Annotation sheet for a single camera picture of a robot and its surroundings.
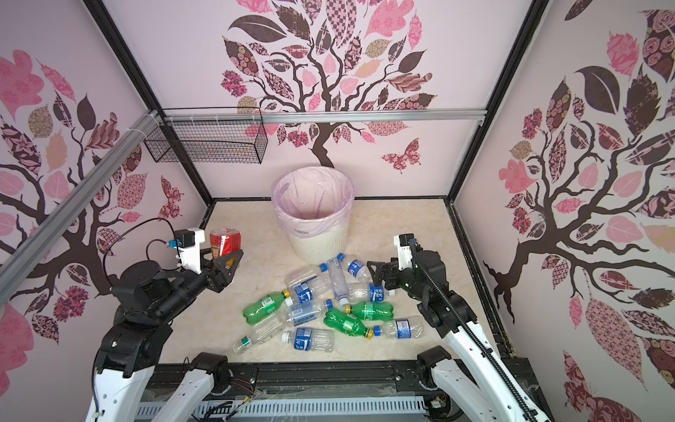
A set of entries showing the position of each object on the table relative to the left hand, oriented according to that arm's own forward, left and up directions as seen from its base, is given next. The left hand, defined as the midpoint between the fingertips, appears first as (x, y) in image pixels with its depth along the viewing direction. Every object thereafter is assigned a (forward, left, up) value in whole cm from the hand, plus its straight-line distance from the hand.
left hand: (236, 254), depth 62 cm
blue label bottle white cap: (+3, -14, -27) cm, 31 cm away
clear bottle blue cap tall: (+9, -24, -31) cm, 40 cm away
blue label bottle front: (-12, -16, -28) cm, 34 cm away
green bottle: (-4, -35, -27) cm, 45 cm away
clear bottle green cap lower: (-8, +1, -34) cm, 35 cm away
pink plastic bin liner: (+37, -15, -19) cm, 44 cm away
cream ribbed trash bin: (+16, -17, -22) cm, 33 cm away
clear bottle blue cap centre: (-4, -14, -28) cm, 31 cm away
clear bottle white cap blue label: (+3, -35, -29) cm, 46 cm away
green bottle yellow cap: (-3, +2, -30) cm, 30 cm away
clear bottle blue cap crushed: (+8, -18, -29) cm, 35 cm away
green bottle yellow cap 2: (-7, -26, -28) cm, 39 cm away
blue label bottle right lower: (-9, -44, -27) cm, 52 cm away
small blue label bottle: (+11, -32, -29) cm, 45 cm away
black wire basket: (+52, +15, 0) cm, 54 cm away
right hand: (+5, -37, -10) cm, 39 cm away
